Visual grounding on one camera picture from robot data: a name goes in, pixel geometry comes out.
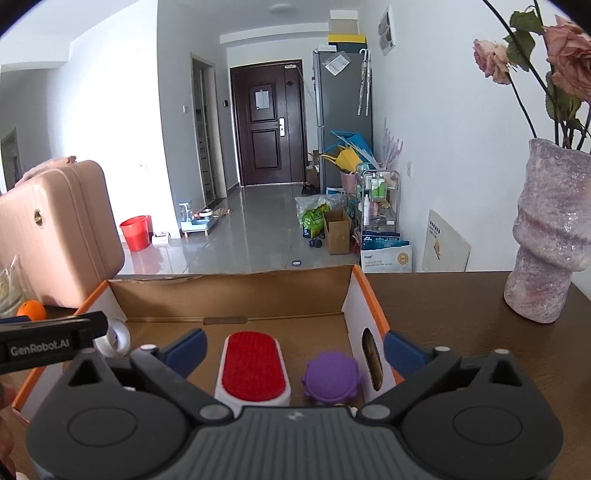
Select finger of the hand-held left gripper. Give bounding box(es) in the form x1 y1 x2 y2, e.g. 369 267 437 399
90 312 110 344

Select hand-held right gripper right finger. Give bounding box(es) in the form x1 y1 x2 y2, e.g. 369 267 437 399
355 330 539 425

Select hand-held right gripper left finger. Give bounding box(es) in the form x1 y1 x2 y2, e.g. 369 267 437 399
55 329 234 425

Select white tape roll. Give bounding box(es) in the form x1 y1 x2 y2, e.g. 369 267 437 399
95 318 131 358

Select red and white lint brush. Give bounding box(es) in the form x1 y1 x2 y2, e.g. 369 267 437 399
213 331 293 414

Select red and orange cardboard box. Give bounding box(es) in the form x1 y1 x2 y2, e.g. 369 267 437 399
11 264 398 411

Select purple round scalloped lid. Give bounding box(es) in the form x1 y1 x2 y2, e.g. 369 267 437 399
301 352 362 407

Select person's left hand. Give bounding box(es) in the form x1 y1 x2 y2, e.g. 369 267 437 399
0 382 19 476

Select orange fruit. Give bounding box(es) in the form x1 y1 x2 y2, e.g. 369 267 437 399
17 300 48 321

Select clear glass cup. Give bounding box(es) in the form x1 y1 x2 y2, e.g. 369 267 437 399
0 255 26 319

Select blue and white carton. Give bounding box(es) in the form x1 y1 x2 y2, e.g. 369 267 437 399
360 231 413 273

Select red plastic bucket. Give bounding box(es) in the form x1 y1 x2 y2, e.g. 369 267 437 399
119 215 151 252

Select pink ribbed suitcase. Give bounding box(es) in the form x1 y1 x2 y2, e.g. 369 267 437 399
0 156 125 308

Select white board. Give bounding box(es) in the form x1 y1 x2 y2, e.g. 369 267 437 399
421 209 472 273

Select small open cardboard box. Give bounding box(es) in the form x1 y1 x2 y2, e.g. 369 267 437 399
323 209 352 256

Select metal storage cart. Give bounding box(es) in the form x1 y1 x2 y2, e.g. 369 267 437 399
360 170 402 232

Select green plastic bag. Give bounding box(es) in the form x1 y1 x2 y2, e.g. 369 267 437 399
301 205 329 238

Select clear plastic bag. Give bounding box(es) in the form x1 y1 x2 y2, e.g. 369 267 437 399
294 193 347 217

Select pink textured vase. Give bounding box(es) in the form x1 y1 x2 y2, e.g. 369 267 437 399
503 137 591 324

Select yellow bag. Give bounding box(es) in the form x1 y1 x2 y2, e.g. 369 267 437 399
321 145 363 174

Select purple dried flowers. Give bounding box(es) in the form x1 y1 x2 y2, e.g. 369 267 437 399
381 117 404 169

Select blue bag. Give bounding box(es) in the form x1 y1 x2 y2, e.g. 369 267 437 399
329 130 372 162

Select dark brown entrance door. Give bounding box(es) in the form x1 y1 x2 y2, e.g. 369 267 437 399
229 59 309 188

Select grey refrigerator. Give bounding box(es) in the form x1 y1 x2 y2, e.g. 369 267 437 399
312 48 374 195

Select white folded umbrella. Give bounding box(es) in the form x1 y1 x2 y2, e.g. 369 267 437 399
356 48 372 117

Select paper sheet on refrigerator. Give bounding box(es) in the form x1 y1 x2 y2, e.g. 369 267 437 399
323 53 350 75

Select yellow and dark box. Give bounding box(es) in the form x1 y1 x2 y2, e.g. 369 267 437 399
328 33 368 51

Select dried pink rose bouquet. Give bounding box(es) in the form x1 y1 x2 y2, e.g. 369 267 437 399
473 0 591 151

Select white wall electrical panel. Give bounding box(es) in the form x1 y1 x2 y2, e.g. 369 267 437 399
377 6 398 57

